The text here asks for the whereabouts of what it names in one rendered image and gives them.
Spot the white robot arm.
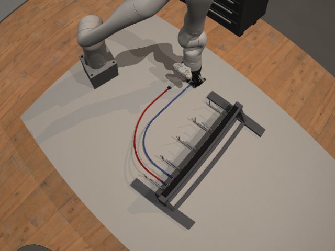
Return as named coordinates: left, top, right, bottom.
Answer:
left=77, top=0, right=214, bottom=80

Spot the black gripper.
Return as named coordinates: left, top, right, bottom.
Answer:
left=186, top=67, right=206, bottom=88

